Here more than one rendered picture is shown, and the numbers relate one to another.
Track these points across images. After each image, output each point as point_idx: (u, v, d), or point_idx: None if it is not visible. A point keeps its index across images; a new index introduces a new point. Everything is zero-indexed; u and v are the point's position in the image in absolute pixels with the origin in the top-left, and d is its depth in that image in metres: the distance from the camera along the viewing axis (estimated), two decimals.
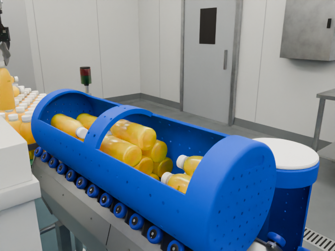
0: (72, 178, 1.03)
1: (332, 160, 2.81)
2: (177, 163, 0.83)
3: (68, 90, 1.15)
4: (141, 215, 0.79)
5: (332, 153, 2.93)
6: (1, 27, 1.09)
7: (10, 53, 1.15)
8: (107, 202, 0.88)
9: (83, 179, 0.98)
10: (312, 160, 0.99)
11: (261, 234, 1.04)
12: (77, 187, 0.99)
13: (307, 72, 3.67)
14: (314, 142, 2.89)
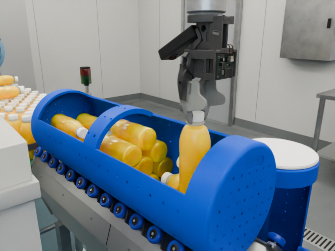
0: (72, 178, 1.03)
1: (332, 160, 2.81)
2: (177, 163, 0.83)
3: (68, 90, 1.15)
4: (141, 215, 0.79)
5: (332, 153, 2.93)
6: (230, 50, 0.54)
7: (225, 99, 0.60)
8: (107, 202, 0.88)
9: (83, 179, 0.98)
10: (312, 160, 0.99)
11: (261, 234, 1.04)
12: (77, 187, 0.99)
13: (307, 72, 3.67)
14: (314, 142, 2.89)
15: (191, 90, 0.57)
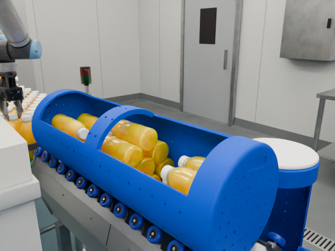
0: (71, 179, 1.03)
1: (332, 160, 2.81)
2: (178, 164, 0.82)
3: (69, 91, 1.14)
4: (142, 217, 0.79)
5: (332, 153, 2.93)
6: (16, 88, 1.23)
7: (23, 109, 1.29)
8: (106, 204, 0.88)
9: (83, 181, 0.98)
10: (312, 160, 0.99)
11: (261, 234, 1.04)
12: (76, 186, 0.99)
13: (307, 72, 3.67)
14: (314, 142, 2.89)
15: (4, 105, 1.27)
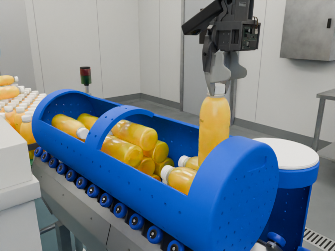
0: (71, 179, 1.03)
1: (332, 160, 2.81)
2: (178, 164, 0.82)
3: (69, 91, 1.14)
4: (142, 217, 0.79)
5: (332, 153, 2.93)
6: (254, 23, 0.56)
7: (247, 72, 0.62)
8: (106, 204, 0.88)
9: (83, 181, 0.98)
10: (312, 160, 0.99)
11: (261, 234, 1.04)
12: (76, 186, 0.99)
13: (307, 72, 3.67)
14: (314, 142, 2.89)
15: (215, 62, 0.59)
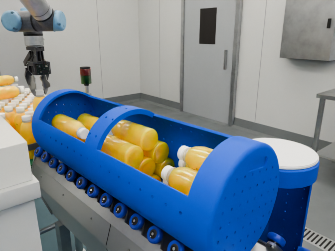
0: (71, 179, 1.03)
1: (332, 160, 2.81)
2: (179, 164, 0.82)
3: (69, 91, 1.14)
4: (142, 217, 0.79)
5: (332, 153, 2.93)
6: (44, 62, 1.23)
7: (50, 84, 1.29)
8: (105, 204, 0.88)
9: (83, 181, 0.98)
10: (312, 160, 0.99)
11: (261, 234, 1.04)
12: (76, 186, 0.99)
13: (307, 72, 3.67)
14: (314, 142, 2.89)
15: (31, 79, 1.26)
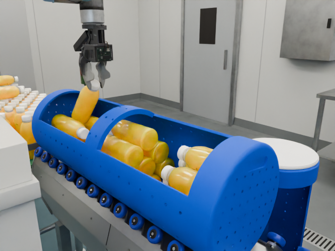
0: (71, 179, 1.03)
1: (332, 160, 2.81)
2: (179, 164, 0.82)
3: (69, 91, 1.14)
4: (142, 217, 0.79)
5: (332, 153, 2.93)
6: (105, 45, 0.94)
7: (110, 74, 0.99)
8: (105, 204, 0.88)
9: (83, 181, 0.98)
10: (312, 160, 0.99)
11: (261, 234, 1.04)
12: (76, 186, 0.99)
13: (307, 72, 3.67)
14: (314, 142, 2.89)
15: (87, 68, 0.97)
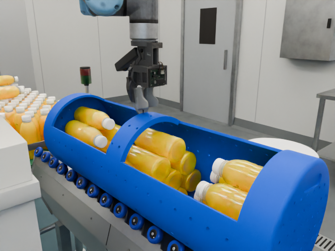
0: (74, 173, 1.03)
1: (332, 160, 2.81)
2: (210, 177, 0.75)
3: (83, 95, 1.06)
4: (137, 212, 0.80)
5: (332, 153, 2.93)
6: (160, 66, 0.76)
7: (158, 102, 0.81)
8: (108, 196, 0.88)
9: (82, 176, 1.00)
10: None
11: None
12: (80, 187, 0.98)
13: (307, 72, 3.67)
14: (314, 142, 2.89)
15: (137, 94, 0.80)
